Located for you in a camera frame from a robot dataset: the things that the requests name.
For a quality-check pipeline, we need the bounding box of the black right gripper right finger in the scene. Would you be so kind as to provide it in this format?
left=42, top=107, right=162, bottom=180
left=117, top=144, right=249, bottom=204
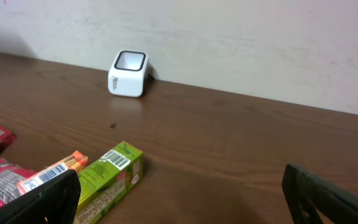
left=282, top=164, right=358, bottom=223

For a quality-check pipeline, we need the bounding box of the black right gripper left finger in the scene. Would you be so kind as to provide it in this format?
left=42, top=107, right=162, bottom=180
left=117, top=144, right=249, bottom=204
left=0, top=169, right=81, bottom=224

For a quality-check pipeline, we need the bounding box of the orange tissue pack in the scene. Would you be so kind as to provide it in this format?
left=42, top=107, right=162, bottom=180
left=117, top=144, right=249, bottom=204
left=17, top=151, right=88, bottom=195

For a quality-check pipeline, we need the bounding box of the green tea carton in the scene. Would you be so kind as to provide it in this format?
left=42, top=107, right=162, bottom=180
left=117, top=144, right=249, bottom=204
left=73, top=141, right=144, bottom=224

